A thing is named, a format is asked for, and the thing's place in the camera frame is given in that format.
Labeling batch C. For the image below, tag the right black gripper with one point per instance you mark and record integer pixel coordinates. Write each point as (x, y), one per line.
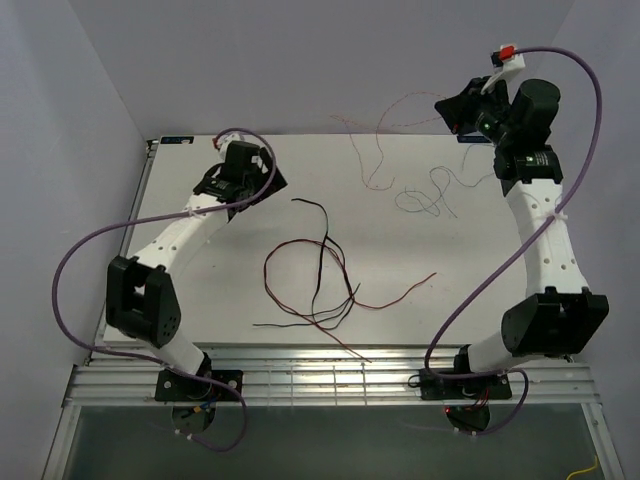
(457, 110)

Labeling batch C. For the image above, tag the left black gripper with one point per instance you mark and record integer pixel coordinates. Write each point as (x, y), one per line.
(266, 160)

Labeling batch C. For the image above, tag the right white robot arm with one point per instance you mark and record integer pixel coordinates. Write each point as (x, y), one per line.
(559, 313)

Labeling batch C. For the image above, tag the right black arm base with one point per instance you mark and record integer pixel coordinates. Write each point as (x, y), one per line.
(466, 401)

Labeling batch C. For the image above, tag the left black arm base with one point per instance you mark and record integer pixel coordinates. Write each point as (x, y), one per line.
(194, 402)

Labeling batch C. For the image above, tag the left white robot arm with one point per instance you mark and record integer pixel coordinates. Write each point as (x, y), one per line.
(141, 301)

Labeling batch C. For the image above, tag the right blue corner label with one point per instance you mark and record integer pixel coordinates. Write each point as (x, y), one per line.
(472, 139)

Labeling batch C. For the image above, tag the blue corner label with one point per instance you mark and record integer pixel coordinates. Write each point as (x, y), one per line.
(472, 139)
(177, 140)

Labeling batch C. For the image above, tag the left blue corner label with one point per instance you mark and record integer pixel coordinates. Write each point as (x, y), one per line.
(177, 140)

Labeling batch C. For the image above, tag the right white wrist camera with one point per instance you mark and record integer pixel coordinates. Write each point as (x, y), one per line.
(507, 65)

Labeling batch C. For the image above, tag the aluminium rail frame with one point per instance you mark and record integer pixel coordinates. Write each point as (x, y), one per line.
(300, 373)

